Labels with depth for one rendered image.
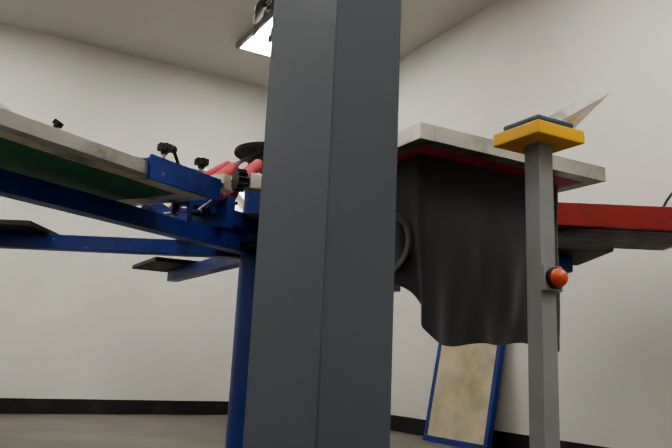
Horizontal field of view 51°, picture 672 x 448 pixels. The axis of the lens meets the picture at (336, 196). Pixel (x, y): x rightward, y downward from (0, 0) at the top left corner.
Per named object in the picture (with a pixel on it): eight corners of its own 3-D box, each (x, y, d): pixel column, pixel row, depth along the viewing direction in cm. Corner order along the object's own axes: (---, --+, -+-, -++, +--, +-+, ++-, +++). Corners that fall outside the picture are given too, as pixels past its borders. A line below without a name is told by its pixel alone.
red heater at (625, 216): (663, 254, 311) (662, 227, 314) (718, 235, 266) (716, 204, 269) (524, 248, 312) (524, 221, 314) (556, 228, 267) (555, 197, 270)
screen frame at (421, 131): (606, 181, 180) (605, 167, 181) (420, 137, 153) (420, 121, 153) (420, 225, 247) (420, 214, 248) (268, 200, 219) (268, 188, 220)
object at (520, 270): (566, 353, 175) (561, 184, 185) (418, 344, 153) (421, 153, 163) (556, 353, 177) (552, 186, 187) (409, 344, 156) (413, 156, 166)
